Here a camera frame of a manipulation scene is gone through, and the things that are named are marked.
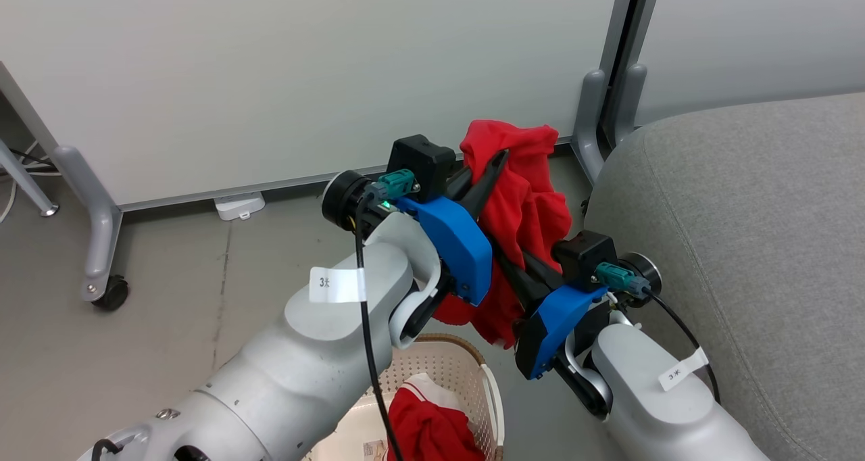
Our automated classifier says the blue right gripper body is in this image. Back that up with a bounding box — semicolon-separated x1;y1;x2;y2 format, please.
515;285;613;381

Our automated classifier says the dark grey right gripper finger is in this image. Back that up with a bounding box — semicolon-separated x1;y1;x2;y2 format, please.
492;243;552;311
522;250;566;291

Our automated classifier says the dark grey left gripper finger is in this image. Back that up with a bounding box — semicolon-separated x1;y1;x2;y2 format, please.
445;165;478;203
465;148;510;221

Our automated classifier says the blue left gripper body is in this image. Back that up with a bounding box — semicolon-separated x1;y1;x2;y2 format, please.
395;196;494;306

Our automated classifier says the red sports garment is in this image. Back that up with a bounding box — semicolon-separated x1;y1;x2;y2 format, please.
432;119;574;349

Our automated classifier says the beige perforated laundry basket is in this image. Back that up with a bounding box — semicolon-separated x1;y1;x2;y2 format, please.
301;333;505;461

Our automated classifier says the grey partition foot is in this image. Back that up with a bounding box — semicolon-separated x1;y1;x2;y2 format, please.
53;145;124;304
612;62;648;152
571;69;609;186

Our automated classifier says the red and white garment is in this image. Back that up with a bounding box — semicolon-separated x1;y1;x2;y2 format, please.
387;373;486;461

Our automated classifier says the grey fabric sofa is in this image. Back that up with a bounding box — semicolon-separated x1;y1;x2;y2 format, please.
583;93;865;461

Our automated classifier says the wide white partition panel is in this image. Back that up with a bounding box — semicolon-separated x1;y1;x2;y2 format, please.
0;0;639;213

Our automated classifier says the white plastic floor box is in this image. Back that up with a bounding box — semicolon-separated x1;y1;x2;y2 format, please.
214;192;266;222

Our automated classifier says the black caster wheel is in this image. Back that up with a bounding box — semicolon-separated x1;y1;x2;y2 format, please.
91;275;130;312

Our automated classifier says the grey metal table leg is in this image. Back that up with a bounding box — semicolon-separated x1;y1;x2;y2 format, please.
0;139;60;218

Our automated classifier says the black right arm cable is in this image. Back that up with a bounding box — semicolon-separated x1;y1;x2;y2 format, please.
595;262;722;405

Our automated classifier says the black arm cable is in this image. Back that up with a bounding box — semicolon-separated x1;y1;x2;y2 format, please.
354;168;416;461
595;262;722;405

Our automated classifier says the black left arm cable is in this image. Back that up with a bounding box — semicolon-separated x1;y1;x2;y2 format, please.
354;168;416;461

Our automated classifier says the black floor cable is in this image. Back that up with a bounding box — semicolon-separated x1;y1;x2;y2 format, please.
7;147;58;174

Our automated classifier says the white floor cable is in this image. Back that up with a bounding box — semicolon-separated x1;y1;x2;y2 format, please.
0;177;18;224

